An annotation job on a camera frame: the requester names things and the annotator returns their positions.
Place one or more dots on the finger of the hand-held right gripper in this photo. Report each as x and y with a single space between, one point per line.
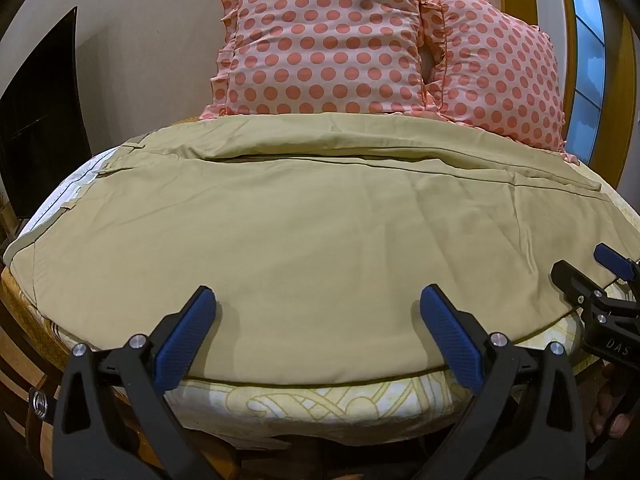
614 260
575 280

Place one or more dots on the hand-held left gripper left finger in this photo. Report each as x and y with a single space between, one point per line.
186 337

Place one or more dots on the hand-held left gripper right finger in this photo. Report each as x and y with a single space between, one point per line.
451 342

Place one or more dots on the khaki pants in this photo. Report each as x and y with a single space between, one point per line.
310 240

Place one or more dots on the person's right hand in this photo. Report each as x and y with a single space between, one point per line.
612 412

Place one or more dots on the yellow patterned bed sheet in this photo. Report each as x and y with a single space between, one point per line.
310 407

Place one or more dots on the yellow framed window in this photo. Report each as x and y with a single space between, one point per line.
585 60

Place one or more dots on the pink polka dot pillow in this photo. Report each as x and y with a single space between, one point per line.
505 77
320 45

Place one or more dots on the black flat screen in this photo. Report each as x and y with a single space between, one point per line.
40 125

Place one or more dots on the wooden bed frame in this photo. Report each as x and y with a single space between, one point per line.
22 360

